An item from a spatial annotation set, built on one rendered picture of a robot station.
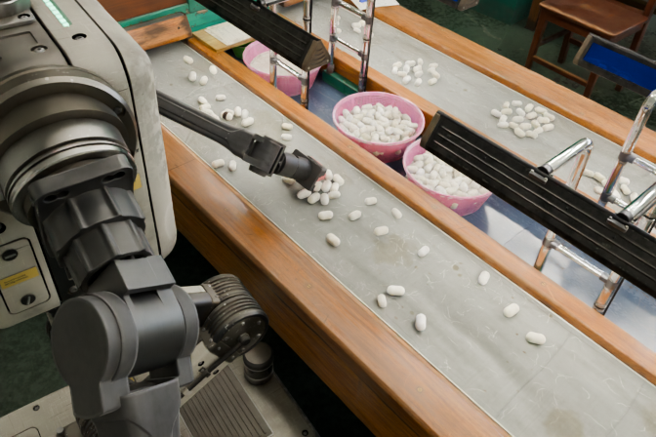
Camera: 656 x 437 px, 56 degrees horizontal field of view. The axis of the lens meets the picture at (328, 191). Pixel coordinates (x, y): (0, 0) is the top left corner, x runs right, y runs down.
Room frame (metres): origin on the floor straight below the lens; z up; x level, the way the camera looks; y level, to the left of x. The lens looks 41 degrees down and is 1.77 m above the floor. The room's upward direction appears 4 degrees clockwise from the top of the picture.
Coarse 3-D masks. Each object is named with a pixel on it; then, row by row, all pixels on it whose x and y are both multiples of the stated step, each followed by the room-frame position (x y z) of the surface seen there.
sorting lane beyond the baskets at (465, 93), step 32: (320, 32) 2.05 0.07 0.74; (352, 32) 2.07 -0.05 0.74; (384, 32) 2.09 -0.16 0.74; (384, 64) 1.85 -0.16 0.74; (416, 64) 1.87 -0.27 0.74; (448, 64) 1.88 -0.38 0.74; (448, 96) 1.68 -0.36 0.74; (480, 96) 1.70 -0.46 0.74; (512, 96) 1.71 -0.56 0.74; (480, 128) 1.52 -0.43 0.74; (576, 128) 1.55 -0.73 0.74; (544, 160) 1.38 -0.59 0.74; (608, 160) 1.40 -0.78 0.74; (640, 192) 1.27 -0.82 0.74
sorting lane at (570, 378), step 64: (192, 64) 1.76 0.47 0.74; (256, 128) 1.44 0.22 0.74; (256, 192) 1.16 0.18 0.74; (320, 192) 1.18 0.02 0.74; (384, 192) 1.20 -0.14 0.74; (320, 256) 0.96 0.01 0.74; (384, 256) 0.98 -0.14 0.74; (448, 256) 0.99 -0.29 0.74; (384, 320) 0.79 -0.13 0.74; (448, 320) 0.81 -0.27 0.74; (512, 320) 0.82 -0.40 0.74; (512, 384) 0.67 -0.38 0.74; (576, 384) 0.68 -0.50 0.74; (640, 384) 0.69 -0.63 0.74
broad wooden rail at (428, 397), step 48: (192, 192) 1.12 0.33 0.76; (192, 240) 1.11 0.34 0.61; (240, 240) 0.97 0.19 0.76; (288, 240) 0.99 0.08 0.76; (288, 288) 0.84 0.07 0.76; (336, 288) 0.85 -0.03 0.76; (288, 336) 0.82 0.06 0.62; (336, 336) 0.73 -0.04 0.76; (384, 336) 0.74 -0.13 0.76; (336, 384) 0.71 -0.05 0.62; (384, 384) 0.63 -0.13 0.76; (432, 384) 0.64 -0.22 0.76; (384, 432) 0.61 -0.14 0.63; (432, 432) 0.54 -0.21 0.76; (480, 432) 0.55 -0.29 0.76
